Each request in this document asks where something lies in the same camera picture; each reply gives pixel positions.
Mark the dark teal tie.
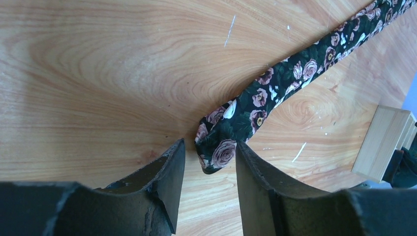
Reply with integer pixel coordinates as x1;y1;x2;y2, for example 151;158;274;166
383;137;417;188

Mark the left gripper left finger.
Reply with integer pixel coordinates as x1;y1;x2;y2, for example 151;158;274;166
0;139;185;236

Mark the black pink rose tie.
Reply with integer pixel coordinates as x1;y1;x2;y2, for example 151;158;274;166
194;0;416;175

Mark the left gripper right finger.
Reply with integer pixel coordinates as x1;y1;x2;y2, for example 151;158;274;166
236;142;417;236

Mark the wooden compartment box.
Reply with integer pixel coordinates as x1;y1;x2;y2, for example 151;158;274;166
352;105;417;182

